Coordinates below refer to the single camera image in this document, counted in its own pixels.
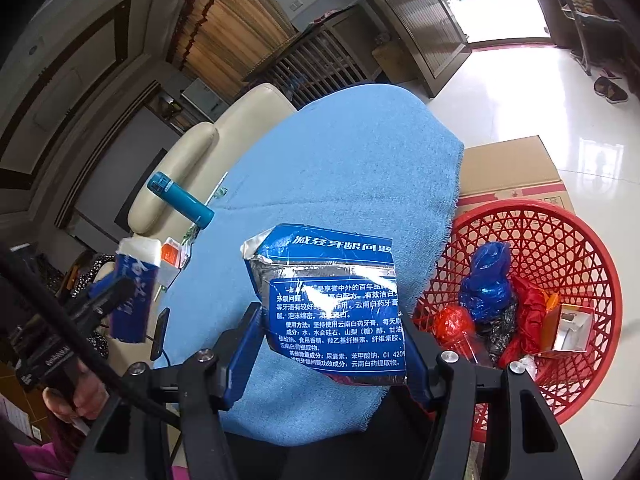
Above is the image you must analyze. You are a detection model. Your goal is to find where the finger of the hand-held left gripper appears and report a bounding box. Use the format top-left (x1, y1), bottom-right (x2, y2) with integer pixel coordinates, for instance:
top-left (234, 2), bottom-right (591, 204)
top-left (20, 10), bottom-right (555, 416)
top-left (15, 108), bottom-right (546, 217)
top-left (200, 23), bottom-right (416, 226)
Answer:
top-left (75, 276), bottom-right (137, 328)

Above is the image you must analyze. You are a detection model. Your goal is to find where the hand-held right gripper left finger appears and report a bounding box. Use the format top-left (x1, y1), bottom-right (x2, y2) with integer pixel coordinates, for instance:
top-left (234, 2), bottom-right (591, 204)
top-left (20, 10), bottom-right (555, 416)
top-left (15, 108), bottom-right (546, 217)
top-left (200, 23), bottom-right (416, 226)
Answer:
top-left (70, 302), bottom-right (263, 480)

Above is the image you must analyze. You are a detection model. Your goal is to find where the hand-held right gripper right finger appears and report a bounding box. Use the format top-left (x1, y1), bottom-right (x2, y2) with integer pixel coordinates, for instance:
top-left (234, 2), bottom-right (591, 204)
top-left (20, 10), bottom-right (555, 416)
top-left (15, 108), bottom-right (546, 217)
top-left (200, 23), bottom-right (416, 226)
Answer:
top-left (400, 317), bottom-right (583, 480)

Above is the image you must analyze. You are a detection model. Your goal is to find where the red round wrapper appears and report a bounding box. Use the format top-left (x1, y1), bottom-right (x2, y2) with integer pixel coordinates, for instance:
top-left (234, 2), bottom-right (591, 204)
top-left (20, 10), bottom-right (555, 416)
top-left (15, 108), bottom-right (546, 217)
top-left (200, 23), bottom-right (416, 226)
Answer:
top-left (432, 306), bottom-right (476, 348)

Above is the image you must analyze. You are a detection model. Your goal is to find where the blue silver toothpaste box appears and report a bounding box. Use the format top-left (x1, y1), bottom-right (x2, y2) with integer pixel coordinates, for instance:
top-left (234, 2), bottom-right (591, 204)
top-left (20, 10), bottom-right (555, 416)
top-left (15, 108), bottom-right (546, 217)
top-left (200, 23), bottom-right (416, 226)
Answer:
top-left (241, 223), bottom-right (408, 387)

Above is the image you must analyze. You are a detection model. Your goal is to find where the red plastic bag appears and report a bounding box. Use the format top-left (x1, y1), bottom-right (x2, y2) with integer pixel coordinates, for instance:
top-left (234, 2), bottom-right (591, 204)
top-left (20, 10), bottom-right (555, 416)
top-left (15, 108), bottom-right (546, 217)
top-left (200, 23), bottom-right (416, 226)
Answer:
top-left (497, 276), bottom-right (548, 368)

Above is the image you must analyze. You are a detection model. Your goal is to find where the red plastic basket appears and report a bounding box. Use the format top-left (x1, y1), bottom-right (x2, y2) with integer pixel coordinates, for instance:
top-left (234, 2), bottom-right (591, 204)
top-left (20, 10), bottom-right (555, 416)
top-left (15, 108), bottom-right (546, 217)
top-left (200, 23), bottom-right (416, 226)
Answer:
top-left (411, 199), bottom-right (628, 445)

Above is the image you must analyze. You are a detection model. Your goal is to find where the person's left hand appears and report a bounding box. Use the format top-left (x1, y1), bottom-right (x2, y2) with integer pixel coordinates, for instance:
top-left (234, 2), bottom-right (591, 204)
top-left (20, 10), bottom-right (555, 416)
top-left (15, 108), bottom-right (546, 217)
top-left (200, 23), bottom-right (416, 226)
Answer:
top-left (44, 365), bottom-right (111, 428)

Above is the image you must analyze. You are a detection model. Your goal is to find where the dark floral cloth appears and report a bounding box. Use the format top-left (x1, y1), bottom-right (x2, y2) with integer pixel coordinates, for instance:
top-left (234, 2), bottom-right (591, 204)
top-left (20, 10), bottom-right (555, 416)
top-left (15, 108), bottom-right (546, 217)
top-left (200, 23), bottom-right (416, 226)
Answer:
top-left (67, 252), bottom-right (118, 361)

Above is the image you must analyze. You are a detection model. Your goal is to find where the black phone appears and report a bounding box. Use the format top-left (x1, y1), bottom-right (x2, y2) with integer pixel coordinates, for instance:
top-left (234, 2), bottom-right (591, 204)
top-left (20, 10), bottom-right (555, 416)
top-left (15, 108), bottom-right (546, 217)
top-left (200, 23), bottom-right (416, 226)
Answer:
top-left (150, 307), bottom-right (171, 361)

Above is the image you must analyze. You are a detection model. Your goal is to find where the orange white carton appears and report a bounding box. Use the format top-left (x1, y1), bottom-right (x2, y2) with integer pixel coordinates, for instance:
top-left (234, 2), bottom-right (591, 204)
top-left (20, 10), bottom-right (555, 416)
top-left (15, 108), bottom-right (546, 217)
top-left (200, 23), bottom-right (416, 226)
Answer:
top-left (159, 237), bottom-right (192, 283)

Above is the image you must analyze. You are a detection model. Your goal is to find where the black silver wrapper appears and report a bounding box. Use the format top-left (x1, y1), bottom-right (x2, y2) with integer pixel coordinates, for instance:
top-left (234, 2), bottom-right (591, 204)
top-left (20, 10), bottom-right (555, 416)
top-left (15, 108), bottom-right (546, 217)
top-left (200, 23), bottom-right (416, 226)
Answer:
top-left (472, 305), bottom-right (518, 361)

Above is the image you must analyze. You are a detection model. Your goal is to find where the green white packet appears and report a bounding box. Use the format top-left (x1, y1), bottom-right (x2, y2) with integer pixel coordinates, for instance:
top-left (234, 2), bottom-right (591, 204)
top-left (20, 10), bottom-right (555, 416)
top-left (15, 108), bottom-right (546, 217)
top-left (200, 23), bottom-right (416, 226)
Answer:
top-left (181, 225), bottom-right (202, 261)

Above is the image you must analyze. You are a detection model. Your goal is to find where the pink clothing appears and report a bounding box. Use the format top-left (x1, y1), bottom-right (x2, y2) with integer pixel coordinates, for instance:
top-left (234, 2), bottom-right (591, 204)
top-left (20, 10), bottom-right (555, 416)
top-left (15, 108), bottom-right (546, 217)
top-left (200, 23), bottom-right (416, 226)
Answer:
top-left (15, 440), bottom-right (188, 480)

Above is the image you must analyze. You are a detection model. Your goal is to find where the blue plastic bag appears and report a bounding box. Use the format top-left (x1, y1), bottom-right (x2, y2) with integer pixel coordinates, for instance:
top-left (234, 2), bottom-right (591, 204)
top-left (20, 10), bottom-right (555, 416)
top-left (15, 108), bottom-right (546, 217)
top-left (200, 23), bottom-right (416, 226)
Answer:
top-left (459, 242), bottom-right (513, 323)

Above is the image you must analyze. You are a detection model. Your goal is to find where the blue thermos bottle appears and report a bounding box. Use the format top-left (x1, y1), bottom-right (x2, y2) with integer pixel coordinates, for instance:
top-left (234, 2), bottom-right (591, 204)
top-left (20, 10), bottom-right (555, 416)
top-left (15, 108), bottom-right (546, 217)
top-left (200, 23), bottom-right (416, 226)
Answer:
top-left (146, 171), bottom-right (216, 233)

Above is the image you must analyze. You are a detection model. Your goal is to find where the green clear wrapper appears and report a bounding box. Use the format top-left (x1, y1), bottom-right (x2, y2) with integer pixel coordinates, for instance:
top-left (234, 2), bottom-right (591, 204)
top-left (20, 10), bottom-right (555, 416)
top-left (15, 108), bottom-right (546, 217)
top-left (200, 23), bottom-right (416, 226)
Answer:
top-left (212, 170), bottom-right (231, 206)

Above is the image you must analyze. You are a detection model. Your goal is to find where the orange box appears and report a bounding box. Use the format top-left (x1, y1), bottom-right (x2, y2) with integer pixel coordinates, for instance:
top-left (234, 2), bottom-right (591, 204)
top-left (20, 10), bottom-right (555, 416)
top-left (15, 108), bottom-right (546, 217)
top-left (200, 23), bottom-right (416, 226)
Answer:
top-left (542, 292), bottom-right (596, 357)

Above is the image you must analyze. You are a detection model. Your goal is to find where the blue tablecloth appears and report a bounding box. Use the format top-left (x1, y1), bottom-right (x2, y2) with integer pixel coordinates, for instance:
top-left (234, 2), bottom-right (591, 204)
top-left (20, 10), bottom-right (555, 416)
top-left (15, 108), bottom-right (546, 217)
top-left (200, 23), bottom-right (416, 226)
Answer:
top-left (152, 82), bottom-right (466, 446)

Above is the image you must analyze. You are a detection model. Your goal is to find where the beige leather sofa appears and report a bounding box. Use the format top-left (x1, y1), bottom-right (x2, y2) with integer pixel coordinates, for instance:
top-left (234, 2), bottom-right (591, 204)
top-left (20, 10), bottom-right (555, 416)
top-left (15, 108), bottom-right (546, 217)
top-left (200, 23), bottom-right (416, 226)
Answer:
top-left (92, 82), bottom-right (298, 286)

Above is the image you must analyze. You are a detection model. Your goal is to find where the cardboard box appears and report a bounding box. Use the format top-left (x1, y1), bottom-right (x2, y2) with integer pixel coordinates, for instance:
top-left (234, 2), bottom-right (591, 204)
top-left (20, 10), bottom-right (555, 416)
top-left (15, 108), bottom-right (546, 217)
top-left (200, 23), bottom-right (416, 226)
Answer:
top-left (456, 135), bottom-right (578, 216)

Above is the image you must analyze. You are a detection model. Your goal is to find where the slatted wooden cabinet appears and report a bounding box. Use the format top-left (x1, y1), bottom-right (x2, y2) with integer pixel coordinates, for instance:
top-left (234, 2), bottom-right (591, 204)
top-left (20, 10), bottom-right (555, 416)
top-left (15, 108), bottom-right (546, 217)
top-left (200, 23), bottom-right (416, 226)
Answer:
top-left (245, 5), bottom-right (381, 111)

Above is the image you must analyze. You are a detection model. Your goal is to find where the orange curtain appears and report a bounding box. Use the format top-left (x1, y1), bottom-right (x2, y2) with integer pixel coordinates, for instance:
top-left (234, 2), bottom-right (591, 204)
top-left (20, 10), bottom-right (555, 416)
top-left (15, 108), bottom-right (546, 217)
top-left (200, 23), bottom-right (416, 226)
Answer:
top-left (167, 0), bottom-right (296, 103)

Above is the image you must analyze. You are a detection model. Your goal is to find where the small brown box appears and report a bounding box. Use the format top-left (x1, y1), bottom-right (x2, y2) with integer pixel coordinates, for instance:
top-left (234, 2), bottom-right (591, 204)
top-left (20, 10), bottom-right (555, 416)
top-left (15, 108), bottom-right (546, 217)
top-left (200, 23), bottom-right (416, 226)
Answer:
top-left (372, 40), bottom-right (416, 81)

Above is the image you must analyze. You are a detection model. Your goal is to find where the wooden glass door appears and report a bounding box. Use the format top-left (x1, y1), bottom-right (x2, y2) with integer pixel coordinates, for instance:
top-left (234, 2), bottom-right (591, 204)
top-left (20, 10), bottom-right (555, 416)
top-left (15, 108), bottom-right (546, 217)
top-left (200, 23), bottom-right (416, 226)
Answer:
top-left (372, 0), bottom-right (473, 98)

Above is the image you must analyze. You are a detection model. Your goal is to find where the dark chair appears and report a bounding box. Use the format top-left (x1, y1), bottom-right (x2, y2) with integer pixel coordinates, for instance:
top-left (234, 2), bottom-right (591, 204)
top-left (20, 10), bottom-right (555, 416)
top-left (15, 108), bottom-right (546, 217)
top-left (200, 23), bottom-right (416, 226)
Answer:
top-left (542, 0), bottom-right (626, 76)

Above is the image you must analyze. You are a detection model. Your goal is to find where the black cable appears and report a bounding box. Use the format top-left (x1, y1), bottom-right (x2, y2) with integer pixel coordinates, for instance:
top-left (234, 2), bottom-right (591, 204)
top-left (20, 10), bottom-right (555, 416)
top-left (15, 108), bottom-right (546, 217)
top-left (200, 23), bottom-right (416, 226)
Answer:
top-left (0, 245), bottom-right (181, 426)

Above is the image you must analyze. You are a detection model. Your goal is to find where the white wall box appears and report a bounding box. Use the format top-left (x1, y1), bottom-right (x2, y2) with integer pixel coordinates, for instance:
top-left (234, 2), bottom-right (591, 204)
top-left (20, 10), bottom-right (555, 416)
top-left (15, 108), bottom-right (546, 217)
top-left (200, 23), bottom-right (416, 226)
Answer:
top-left (180, 79), bottom-right (226, 121)

